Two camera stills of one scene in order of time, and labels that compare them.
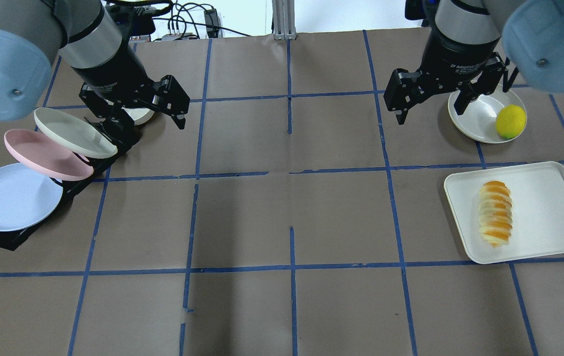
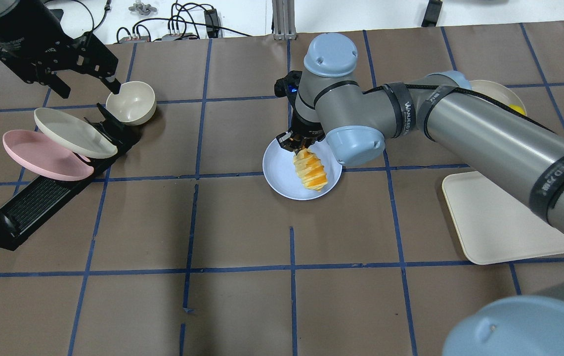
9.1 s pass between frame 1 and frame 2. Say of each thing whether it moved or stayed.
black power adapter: stayed
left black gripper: moved
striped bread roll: moved
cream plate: stayed
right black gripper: moved
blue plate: moved
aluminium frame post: stayed
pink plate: stayed
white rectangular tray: stayed
